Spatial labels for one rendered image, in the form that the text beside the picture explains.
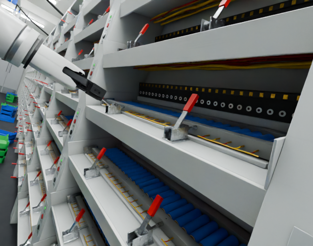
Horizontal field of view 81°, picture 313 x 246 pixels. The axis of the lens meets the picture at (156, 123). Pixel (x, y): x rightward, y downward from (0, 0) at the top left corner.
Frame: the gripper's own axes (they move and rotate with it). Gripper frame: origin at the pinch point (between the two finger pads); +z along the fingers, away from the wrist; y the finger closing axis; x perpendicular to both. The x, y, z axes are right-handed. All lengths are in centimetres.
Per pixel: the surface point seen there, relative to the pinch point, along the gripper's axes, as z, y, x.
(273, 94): 17.3, 33.9, 13.1
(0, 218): 18, -94, -96
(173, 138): 5.6, 27.6, -2.9
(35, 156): 15, -88, -48
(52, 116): 11, -88, -19
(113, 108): 6.1, 1.0, -1.5
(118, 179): 14.6, 7.6, -17.6
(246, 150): 11.3, 36.4, 0.3
